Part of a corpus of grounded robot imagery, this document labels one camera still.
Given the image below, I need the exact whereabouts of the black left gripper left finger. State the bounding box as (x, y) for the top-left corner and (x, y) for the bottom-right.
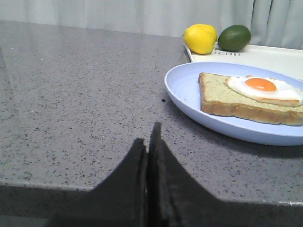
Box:
(47, 139), (147, 227)

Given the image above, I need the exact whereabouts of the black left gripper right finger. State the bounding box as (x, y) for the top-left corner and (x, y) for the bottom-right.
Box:
(147, 122), (303, 227)

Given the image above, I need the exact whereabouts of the bread slice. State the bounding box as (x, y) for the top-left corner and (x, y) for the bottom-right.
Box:
(198, 72), (303, 126)

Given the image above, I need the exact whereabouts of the light blue round plate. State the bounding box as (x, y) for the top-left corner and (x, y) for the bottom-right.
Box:
(164, 62), (303, 146)

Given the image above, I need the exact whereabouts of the fried egg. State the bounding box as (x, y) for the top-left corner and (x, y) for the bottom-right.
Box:
(225, 76), (303, 107)

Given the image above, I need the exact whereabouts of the white rectangular tray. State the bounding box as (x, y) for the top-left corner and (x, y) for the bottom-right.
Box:
(185, 44), (303, 80)

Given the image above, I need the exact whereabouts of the yellow lemon front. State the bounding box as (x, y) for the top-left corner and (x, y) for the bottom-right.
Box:
(183, 24), (217, 54)

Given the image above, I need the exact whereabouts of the green lime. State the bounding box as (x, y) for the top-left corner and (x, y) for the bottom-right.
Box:
(217, 25), (251, 52)

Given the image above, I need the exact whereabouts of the white curtain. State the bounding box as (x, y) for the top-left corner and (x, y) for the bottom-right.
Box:
(0, 0), (303, 49)

